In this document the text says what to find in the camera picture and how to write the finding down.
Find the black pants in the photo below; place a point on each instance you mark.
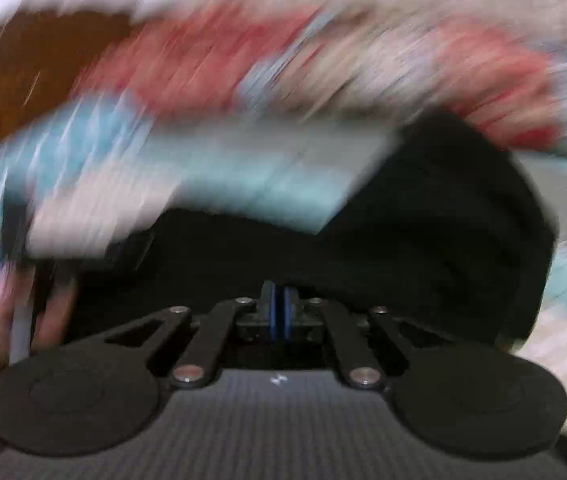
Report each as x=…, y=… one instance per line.
x=438, y=235

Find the teal grey white quilted blanket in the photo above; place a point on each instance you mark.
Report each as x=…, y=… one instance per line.
x=263, y=175

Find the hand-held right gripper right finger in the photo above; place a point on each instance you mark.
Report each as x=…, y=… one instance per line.
x=288, y=316

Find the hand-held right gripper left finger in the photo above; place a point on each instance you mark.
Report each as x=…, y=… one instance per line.
x=269, y=312

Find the person's left hand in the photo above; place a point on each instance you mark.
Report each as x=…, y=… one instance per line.
x=56, y=312

